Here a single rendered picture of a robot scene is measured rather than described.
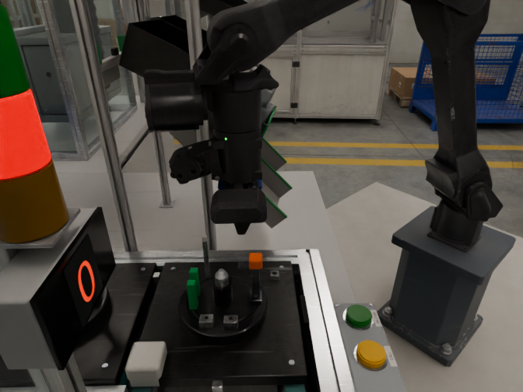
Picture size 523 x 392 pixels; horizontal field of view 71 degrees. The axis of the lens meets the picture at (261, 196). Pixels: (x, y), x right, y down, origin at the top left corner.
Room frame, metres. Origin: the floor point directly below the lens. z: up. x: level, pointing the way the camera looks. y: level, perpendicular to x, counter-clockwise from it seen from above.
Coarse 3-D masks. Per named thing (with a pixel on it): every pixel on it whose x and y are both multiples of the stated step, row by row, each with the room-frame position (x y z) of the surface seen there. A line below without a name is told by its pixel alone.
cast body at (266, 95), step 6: (264, 90) 0.69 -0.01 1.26; (270, 90) 0.69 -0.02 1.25; (264, 96) 0.69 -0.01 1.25; (270, 96) 0.69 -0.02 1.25; (264, 102) 0.69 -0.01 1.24; (264, 108) 0.69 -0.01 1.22; (270, 108) 0.70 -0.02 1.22; (264, 114) 0.69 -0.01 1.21; (270, 114) 0.72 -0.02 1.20; (264, 120) 0.69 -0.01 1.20
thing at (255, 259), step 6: (252, 258) 0.42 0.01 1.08; (258, 258) 0.42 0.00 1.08; (240, 264) 0.43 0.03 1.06; (246, 264) 0.43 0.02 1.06; (252, 264) 0.42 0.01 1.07; (258, 264) 0.42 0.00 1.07; (252, 270) 0.42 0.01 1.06; (258, 270) 0.42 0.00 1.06; (252, 276) 0.42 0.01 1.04; (258, 276) 0.42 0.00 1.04; (252, 282) 0.42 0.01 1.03; (258, 282) 0.42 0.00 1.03; (252, 288) 0.42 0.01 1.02; (258, 288) 0.42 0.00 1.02; (252, 294) 0.42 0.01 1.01; (258, 294) 0.42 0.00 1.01
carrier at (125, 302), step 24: (120, 264) 0.54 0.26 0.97; (144, 264) 0.54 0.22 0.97; (120, 288) 0.47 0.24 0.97; (144, 288) 0.47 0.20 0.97; (96, 312) 0.40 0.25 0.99; (120, 312) 0.42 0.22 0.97; (96, 336) 0.37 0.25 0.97; (120, 336) 0.37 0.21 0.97; (96, 360) 0.33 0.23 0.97; (120, 360) 0.33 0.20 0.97; (96, 384) 0.30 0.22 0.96
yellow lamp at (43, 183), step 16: (32, 176) 0.22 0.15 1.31; (48, 176) 0.23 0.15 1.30; (0, 192) 0.21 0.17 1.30; (16, 192) 0.21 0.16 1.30; (32, 192) 0.22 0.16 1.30; (48, 192) 0.23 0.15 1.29; (0, 208) 0.21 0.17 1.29; (16, 208) 0.21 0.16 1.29; (32, 208) 0.22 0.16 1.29; (48, 208) 0.22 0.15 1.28; (64, 208) 0.24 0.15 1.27; (0, 224) 0.21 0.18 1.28; (16, 224) 0.21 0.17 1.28; (32, 224) 0.21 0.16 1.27; (48, 224) 0.22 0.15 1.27; (64, 224) 0.23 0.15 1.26; (16, 240) 0.21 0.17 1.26; (32, 240) 0.21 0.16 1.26
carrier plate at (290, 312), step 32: (160, 288) 0.47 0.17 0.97; (288, 288) 0.47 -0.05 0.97; (160, 320) 0.40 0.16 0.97; (288, 320) 0.40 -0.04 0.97; (192, 352) 0.35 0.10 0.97; (224, 352) 0.35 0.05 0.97; (256, 352) 0.35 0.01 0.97; (288, 352) 0.35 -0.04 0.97; (128, 384) 0.31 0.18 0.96; (160, 384) 0.31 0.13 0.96; (192, 384) 0.31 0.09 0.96; (224, 384) 0.31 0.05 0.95; (256, 384) 0.31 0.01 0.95; (288, 384) 0.31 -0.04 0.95
